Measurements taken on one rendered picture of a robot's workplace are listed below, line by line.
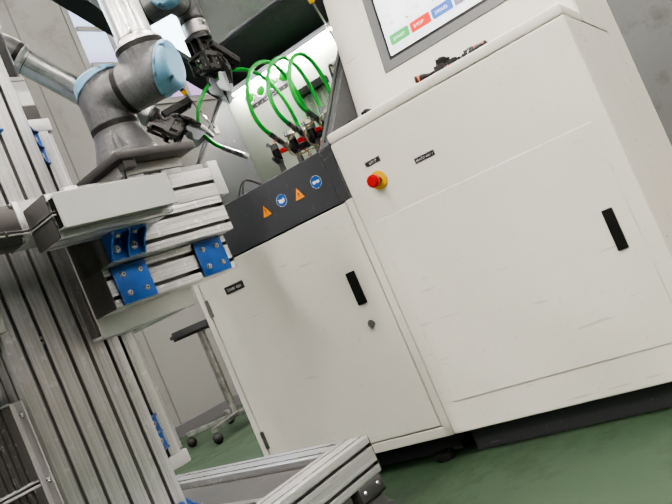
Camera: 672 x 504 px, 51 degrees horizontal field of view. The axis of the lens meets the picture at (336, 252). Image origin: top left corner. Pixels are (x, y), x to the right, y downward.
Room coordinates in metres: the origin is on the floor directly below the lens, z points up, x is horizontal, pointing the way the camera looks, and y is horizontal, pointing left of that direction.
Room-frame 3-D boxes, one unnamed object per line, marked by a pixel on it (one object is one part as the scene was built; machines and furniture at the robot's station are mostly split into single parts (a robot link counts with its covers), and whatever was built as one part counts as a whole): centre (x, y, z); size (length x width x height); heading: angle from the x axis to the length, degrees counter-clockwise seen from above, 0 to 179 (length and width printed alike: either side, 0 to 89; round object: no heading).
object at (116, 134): (1.64, 0.36, 1.09); 0.15 x 0.15 x 0.10
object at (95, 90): (1.64, 0.36, 1.20); 0.13 x 0.12 x 0.14; 75
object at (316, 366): (2.15, 0.19, 0.44); 0.65 x 0.02 x 0.68; 57
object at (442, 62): (1.84, -0.49, 1.01); 0.23 x 0.11 x 0.06; 57
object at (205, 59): (2.03, 0.13, 1.35); 0.09 x 0.08 x 0.12; 147
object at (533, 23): (1.86, -0.46, 0.96); 0.70 x 0.22 x 0.03; 57
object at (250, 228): (2.16, 0.18, 0.87); 0.62 x 0.04 x 0.16; 57
